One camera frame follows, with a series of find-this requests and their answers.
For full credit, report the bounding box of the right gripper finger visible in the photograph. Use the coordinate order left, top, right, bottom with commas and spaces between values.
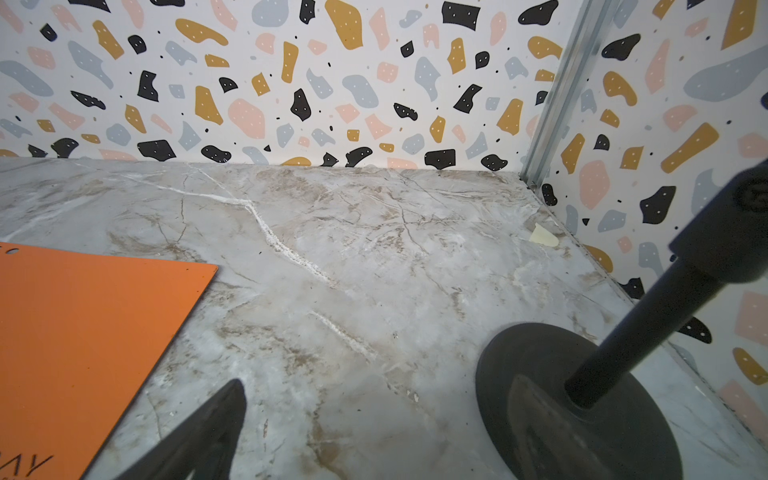
118, 379, 247, 479

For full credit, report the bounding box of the orange folder black inside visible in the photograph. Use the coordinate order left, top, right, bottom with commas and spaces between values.
1, 242, 217, 479

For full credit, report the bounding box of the small yellow paper scrap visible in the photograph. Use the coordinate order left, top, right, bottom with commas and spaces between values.
529, 223, 560, 248

